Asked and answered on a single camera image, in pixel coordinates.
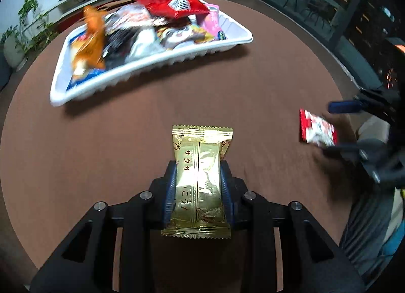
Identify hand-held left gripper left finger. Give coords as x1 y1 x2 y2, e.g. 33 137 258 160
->
30 160 177 293

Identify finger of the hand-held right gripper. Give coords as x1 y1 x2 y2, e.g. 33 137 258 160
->
327 89 393 116
323 140 392 183

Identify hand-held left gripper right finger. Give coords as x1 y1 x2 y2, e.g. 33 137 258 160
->
220 160 365 293

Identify gold foil snack packet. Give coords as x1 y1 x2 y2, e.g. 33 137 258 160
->
161 125 234 239

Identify small red white candy packet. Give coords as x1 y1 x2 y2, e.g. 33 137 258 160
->
299 108 338 148

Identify white plastic tray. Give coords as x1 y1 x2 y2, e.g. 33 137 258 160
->
50 3 254 107

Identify person's grey trousers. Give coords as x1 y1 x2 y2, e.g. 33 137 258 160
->
340 182 405 284

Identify blue yellow chips packet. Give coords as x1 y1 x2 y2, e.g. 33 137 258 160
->
66 33 105 86

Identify colourful cartoon snack packet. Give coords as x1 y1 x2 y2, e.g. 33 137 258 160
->
156 22 216 50

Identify pink snack packet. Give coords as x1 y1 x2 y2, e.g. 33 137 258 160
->
199 3 227 40

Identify black snack packet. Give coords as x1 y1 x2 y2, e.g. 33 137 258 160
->
103 14 140 59

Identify orange snack packet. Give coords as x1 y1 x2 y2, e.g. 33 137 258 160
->
71 6 107 80

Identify flat red white snack packet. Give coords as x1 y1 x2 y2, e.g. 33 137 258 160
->
108 5 159 28

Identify large red snack packet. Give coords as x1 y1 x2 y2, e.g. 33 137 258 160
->
127 0 211 19

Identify red storage box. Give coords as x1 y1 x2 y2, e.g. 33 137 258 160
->
55 14 83 31

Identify trailing green potted plant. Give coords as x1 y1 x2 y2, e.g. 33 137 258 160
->
0 0 60 70

